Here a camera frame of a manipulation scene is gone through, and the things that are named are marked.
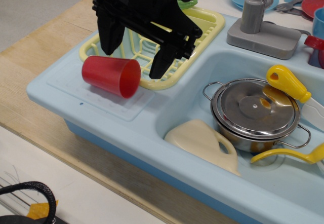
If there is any blue plastic cup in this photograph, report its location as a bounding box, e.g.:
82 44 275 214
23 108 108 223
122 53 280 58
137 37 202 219
312 8 324 40

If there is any red plastic plate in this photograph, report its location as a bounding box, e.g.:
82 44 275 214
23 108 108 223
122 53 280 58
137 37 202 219
301 0 324 18

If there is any black braided cable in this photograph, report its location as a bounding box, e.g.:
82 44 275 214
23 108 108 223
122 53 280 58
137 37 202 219
0 181 57 223

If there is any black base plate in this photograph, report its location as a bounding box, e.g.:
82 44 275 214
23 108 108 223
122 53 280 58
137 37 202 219
0 215 69 224

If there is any cream plastic pitcher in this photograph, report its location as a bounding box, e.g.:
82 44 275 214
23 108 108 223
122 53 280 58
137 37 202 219
165 119 241 176

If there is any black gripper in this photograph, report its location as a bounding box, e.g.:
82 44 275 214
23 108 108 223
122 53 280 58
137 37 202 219
93 0 202 79

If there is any red plastic cup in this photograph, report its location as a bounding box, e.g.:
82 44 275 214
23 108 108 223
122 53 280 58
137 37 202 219
82 56 141 98

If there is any red and purple toy cup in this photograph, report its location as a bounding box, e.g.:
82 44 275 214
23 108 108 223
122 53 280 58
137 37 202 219
304 35 323 69

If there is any yellow tape piece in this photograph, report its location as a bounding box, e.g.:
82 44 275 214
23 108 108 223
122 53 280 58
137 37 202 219
26 203 50 220

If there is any light blue toy sink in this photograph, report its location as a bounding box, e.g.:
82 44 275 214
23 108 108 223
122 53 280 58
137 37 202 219
27 8 323 223

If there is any wooden board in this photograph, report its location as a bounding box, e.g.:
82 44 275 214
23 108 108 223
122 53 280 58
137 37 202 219
0 0 238 224

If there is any yellow dish drying rack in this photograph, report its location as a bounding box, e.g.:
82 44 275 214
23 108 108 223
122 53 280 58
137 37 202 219
78 7 226 91

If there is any yellow plastic spoon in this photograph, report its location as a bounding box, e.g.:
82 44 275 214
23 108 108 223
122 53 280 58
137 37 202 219
251 143 323 164

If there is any steel pot with lid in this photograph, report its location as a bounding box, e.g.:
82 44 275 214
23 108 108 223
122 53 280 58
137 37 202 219
202 79 311 153

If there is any yellow handled toy knife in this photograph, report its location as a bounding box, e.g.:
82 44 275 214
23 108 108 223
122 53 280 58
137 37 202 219
266 65 323 131

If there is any grey toy faucet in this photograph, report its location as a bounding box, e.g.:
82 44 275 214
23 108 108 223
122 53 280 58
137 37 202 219
226 0 301 60

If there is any grey toy fork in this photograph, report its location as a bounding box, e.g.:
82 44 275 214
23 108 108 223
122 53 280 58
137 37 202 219
275 0 304 12

